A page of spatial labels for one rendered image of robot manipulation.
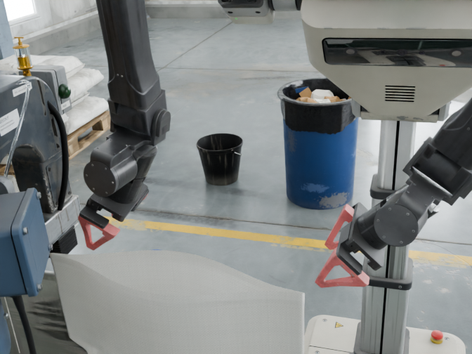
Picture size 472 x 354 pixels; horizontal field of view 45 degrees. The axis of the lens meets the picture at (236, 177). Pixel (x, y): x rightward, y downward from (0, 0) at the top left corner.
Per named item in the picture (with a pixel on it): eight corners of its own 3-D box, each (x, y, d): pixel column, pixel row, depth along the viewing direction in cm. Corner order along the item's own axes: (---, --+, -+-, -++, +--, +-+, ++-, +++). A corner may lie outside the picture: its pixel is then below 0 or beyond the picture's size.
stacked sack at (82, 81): (109, 83, 454) (107, 64, 447) (63, 110, 396) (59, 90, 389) (62, 81, 466) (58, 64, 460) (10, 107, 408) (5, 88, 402)
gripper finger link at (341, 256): (299, 279, 83) (345, 247, 78) (307, 250, 89) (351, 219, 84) (331, 308, 84) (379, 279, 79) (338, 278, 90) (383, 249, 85)
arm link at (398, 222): (486, 171, 76) (431, 133, 78) (473, 194, 66) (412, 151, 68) (431, 234, 81) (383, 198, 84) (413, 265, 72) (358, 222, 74)
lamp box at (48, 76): (72, 109, 113) (64, 65, 110) (60, 116, 110) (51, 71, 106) (41, 107, 116) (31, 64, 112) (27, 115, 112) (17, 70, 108)
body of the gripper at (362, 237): (341, 244, 80) (381, 217, 76) (349, 206, 89) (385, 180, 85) (373, 274, 81) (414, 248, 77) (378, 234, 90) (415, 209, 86)
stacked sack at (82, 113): (114, 111, 464) (112, 93, 458) (71, 141, 407) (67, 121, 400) (69, 109, 476) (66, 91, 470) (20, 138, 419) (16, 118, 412)
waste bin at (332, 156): (364, 178, 356) (369, 78, 328) (355, 218, 312) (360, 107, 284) (289, 173, 369) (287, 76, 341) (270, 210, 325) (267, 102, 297)
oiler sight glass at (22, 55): (35, 64, 103) (31, 46, 101) (27, 68, 101) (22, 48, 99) (23, 64, 104) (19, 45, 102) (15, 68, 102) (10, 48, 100)
